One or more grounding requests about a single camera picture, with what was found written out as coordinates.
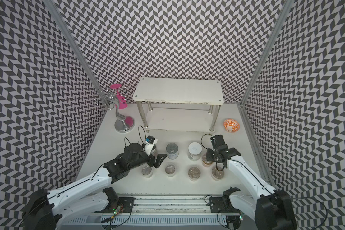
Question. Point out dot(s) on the small orange back seed cup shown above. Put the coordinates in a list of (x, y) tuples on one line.
[(194, 173)]

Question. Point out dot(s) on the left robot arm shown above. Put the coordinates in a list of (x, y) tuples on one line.
[(47, 210)]

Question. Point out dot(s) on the left corner aluminium post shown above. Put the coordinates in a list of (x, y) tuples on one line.
[(53, 10)]

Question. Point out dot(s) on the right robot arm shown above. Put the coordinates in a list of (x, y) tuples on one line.
[(269, 208)]

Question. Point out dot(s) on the silver pull-tab tin can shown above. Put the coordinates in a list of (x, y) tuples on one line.
[(172, 151)]

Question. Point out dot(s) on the white two-tier shelf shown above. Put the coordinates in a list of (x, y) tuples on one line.
[(179, 104)]

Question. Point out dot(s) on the small black-red seed cup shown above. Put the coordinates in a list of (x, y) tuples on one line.
[(170, 170)]

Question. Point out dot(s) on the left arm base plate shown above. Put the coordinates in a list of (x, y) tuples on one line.
[(123, 205)]

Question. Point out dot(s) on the large orange seed tub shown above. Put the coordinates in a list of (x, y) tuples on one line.
[(205, 161)]

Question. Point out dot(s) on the tomato-lid seed jar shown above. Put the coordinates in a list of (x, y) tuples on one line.
[(154, 151)]

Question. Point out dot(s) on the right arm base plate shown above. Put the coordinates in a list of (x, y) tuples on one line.
[(218, 205)]

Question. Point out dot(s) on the aluminium front rail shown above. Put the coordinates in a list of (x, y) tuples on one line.
[(169, 204)]

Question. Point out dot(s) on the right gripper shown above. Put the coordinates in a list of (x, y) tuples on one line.
[(209, 152)]

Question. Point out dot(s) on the right corner aluminium post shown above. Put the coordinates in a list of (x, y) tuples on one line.
[(267, 49)]

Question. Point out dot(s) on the corner aluminium post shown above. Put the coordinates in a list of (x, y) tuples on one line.
[(267, 49), (53, 10)]

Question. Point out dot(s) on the clear wine glass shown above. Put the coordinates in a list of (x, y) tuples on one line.
[(111, 101)]

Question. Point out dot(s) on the small yellow-label seed cup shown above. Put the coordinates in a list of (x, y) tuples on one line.
[(147, 171)]

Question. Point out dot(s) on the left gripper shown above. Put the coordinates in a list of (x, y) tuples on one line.
[(158, 162)]

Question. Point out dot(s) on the pink plastic wine glass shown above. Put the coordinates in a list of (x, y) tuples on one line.
[(119, 90)]

